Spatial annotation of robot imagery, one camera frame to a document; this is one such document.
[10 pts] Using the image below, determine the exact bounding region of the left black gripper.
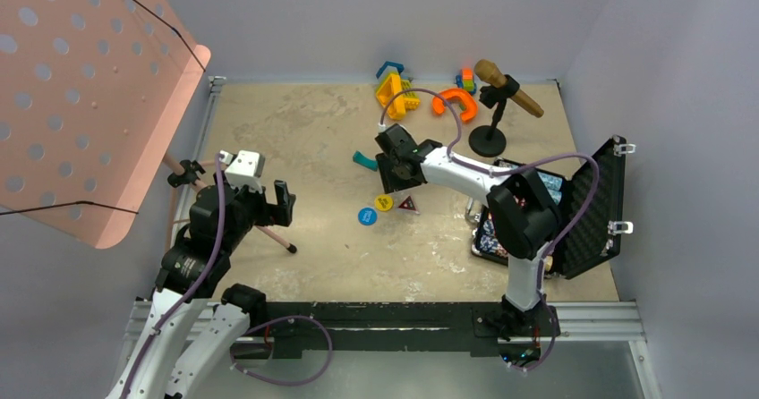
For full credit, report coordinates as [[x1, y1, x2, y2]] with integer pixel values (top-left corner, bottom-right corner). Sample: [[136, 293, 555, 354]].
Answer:
[[214, 169, 294, 251]]

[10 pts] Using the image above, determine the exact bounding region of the triangular red black button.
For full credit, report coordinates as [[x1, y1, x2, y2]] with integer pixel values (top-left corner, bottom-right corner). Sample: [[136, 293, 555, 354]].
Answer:
[[397, 194, 420, 215]]

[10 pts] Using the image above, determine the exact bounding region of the yellow round dealer button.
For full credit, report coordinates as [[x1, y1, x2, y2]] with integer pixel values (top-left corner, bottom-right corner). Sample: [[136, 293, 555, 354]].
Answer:
[[374, 194, 395, 212]]

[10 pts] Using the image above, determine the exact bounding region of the blue round dealer button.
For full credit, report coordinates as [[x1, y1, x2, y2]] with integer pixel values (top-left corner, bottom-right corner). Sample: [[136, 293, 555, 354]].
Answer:
[[357, 207, 378, 226]]

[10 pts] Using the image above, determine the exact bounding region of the black poker set case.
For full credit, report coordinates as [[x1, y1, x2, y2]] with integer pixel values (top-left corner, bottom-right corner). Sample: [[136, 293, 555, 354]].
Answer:
[[466, 135, 636, 280]]

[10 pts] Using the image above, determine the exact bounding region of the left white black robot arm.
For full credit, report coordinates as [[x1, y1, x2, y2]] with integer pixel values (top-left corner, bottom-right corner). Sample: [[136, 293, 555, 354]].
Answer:
[[108, 151, 295, 398]]

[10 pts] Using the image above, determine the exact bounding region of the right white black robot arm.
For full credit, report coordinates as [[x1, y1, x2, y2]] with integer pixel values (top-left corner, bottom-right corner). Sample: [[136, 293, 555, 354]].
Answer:
[[375, 124, 561, 335]]

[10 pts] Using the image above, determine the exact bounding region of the teal curved block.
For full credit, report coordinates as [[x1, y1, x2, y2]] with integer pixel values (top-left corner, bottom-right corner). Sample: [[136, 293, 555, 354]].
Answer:
[[352, 151, 379, 172]]

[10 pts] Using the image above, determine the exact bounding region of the yellow toy basket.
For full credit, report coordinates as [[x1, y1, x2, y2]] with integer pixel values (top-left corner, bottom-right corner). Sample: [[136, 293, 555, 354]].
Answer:
[[374, 72, 421, 121]]

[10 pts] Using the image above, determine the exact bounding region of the orange horseshoe toy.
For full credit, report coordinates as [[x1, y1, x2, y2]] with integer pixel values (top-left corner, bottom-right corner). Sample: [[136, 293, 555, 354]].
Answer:
[[431, 88, 479, 123]]

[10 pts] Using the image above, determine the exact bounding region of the blue toy house piece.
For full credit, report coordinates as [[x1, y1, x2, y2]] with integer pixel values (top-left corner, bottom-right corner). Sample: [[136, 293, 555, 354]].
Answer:
[[375, 61, 405, 82]]

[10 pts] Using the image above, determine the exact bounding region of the colourful toy car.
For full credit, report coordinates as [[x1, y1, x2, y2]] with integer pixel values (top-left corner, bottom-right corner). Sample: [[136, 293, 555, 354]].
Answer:
[[455, 68, 477, 96]]

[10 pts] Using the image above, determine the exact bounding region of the blue white poker chip stack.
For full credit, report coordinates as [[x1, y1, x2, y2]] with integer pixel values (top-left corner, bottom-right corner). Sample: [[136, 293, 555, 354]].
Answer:
[[476, 215, 507, 259]]

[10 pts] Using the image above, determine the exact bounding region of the gold toy microphone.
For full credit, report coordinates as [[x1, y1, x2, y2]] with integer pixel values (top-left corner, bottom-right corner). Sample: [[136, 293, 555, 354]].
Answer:
[[473, 59, 544, 118]]

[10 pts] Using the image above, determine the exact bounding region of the light blue poker chip stack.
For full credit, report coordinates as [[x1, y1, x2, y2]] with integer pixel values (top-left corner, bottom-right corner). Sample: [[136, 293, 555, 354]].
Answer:
[[538, 171, 564, 205]]

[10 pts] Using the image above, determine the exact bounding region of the pink perforated music stand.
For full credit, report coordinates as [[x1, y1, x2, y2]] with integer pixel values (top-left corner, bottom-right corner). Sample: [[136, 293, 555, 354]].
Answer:
[[1, 0, 211, 249]]

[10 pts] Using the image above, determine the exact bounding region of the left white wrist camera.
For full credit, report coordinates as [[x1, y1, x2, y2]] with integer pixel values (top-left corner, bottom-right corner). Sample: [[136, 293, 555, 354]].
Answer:
[[218, 150, 266, 193]]

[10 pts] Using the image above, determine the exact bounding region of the chrome case handle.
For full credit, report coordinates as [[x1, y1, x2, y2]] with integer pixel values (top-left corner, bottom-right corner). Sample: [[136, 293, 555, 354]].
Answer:
[[465, 198, 482, 226]]

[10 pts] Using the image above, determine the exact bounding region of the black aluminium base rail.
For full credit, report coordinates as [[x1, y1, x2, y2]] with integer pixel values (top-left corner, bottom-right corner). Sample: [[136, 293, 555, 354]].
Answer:
[[121, 298, 647, 362]]

